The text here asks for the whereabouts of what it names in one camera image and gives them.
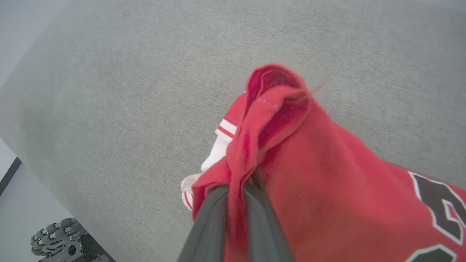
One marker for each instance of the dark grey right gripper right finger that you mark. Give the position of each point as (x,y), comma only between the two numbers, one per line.
(264,225)

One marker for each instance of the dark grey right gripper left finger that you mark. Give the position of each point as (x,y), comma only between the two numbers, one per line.
(207,233)

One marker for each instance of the red and white jersey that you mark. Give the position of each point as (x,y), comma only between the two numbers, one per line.
(327,182)

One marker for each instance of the black robot base chassis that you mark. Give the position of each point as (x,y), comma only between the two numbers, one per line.
(91,251)

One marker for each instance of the black mecanum wheel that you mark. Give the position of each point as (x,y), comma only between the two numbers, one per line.
(54,236)

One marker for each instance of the black floor strip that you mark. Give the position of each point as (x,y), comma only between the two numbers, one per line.
(9,174)

